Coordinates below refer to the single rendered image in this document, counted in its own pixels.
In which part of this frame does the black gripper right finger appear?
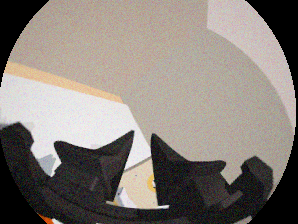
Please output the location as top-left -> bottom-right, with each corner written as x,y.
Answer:
150,133 -> 226,206

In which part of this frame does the beige flat panel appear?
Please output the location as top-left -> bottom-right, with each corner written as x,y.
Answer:
118,156 -> 158,209

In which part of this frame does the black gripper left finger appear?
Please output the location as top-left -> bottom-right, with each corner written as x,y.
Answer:
53,129 -> 134,201

